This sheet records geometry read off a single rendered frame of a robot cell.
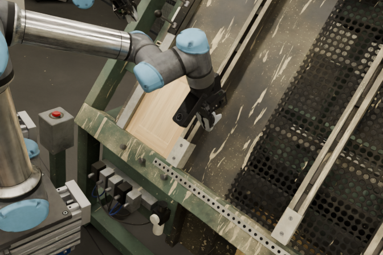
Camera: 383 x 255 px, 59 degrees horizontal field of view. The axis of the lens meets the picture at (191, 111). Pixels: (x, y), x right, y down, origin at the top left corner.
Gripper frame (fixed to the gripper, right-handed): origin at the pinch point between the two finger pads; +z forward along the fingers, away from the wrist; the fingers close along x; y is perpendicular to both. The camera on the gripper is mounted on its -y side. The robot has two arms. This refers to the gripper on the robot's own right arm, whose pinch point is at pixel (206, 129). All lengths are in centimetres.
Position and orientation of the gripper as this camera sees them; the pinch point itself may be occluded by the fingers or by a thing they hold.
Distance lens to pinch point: 106.7
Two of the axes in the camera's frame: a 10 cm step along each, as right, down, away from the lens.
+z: 1.8, 6.4, 7.5
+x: -6.4, -5.0, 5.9
